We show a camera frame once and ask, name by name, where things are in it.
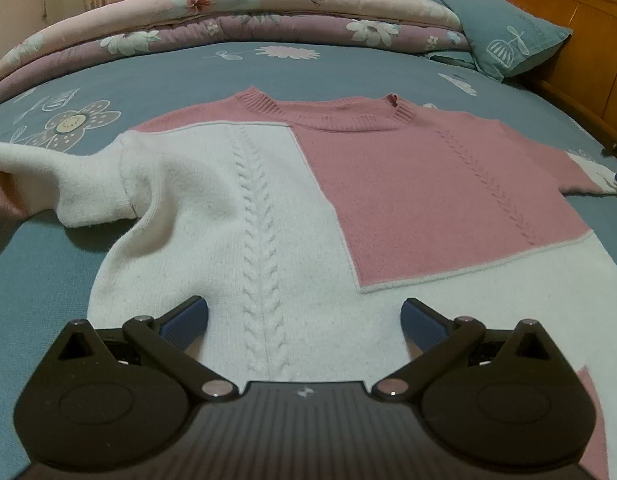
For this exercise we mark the folded floral quilt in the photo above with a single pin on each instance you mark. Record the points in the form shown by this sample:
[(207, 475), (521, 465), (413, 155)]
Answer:
[(238, 15)]

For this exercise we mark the pink and white sweater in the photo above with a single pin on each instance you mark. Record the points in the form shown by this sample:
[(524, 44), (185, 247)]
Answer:
[(298, 220)]

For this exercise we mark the blue pillow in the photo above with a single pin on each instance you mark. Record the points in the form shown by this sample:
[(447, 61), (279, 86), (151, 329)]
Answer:
[(493, 25)]

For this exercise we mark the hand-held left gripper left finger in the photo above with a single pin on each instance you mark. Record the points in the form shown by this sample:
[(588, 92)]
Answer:
[(186, 317)]

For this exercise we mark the wooden bed headboard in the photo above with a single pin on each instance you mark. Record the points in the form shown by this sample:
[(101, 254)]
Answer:
[(588, 25)]

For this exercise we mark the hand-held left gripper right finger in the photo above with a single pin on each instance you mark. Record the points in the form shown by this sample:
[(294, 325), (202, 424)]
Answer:
[(423, 322)]

